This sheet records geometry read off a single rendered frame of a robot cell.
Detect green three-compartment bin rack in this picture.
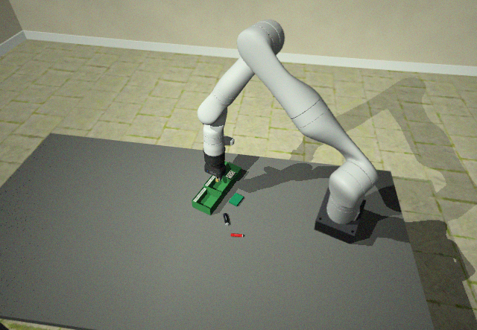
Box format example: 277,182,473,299
192,161,241,215

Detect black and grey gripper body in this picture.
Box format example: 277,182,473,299
203,135,235,178

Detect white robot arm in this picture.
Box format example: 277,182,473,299
198,19,379,224

